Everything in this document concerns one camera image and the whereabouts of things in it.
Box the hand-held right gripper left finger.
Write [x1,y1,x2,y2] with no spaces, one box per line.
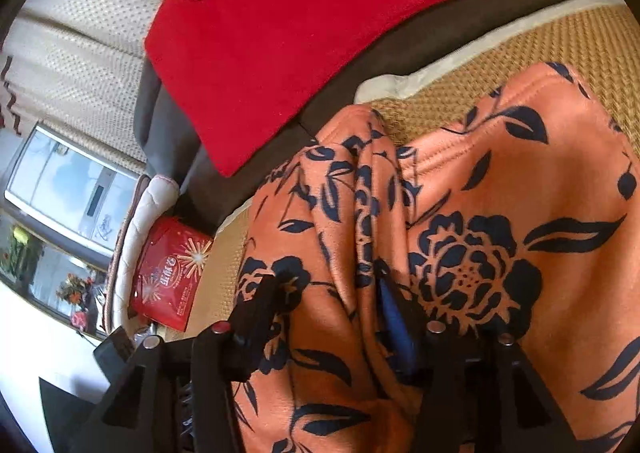
[97,273,283,453]

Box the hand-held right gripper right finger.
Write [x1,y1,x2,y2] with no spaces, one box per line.
[375,258,583,453]

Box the orange black floral shirt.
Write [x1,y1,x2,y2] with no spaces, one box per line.
[232,62,640,453]

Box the red gift box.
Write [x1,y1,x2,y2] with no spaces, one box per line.
[129,216,215,333]

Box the folded white red quilt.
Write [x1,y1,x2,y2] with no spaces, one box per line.
[102,173,181,334]

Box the brown leather sofa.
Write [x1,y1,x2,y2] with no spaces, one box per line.
[135,0,621,234]

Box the red cloth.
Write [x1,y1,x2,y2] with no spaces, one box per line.
[144,0,596,179]

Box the woven bamboo mat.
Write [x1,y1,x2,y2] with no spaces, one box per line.
[212,0,640,284]

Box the beige dotted curtain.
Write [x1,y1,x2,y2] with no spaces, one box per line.
[0,0,198,174]

